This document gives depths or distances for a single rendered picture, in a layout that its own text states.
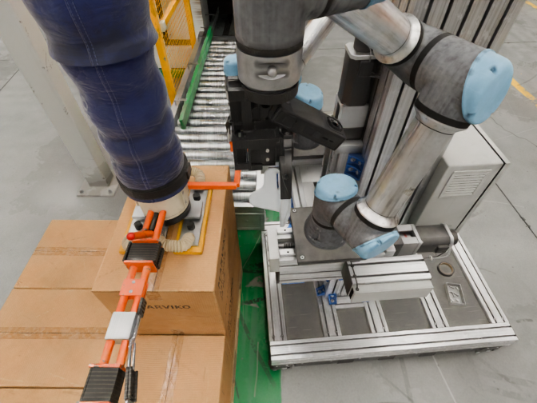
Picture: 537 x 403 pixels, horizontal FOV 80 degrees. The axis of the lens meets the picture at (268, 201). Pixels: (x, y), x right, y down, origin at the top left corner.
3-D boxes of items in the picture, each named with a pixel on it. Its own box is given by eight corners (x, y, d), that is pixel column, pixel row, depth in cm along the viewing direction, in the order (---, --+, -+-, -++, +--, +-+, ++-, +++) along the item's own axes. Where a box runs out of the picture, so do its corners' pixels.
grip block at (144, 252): (135, 249, 102) (129, 237, 98) (165, 249, 102) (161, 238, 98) (127, 272, 97) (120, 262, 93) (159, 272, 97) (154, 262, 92)
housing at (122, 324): (117, 317, 88) (111, 311, 84) (142, 317, 88) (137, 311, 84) (109, 345, 83) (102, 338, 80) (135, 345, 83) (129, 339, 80)
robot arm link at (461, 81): (352, 222, 99) (464, 34, 65) (387, 259, 91) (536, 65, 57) (324, 231, 93) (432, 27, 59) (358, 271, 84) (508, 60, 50)
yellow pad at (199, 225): (189, 185, 135) (187, 176, 131) (213, 185, 135) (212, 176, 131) (173, 255, 113) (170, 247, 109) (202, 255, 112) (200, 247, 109)
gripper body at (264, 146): (235, 141, 50) (227, 65, 41) (289, 138, 51) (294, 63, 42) (235, 175, 45) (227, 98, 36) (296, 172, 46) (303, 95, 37)
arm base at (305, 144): (318, 127, 146) (320, 108, 138) (324, 149, 136) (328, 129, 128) (284, 129, 145) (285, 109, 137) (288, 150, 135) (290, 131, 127)
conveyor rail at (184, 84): (201, 49, 340) (199, 30, 326) (206, 49, 340) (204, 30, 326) (145, 225, 189) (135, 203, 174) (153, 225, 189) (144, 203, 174)
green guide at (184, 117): (202, 35, 329) (201, 25, 322) (212, 35, 329) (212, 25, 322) (169, 129, 224) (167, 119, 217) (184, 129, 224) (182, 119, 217)
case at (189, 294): (161, 220, 173) (139, 165, 143) (236, 220, 173) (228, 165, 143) (130, 334, 134) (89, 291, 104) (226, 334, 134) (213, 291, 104)
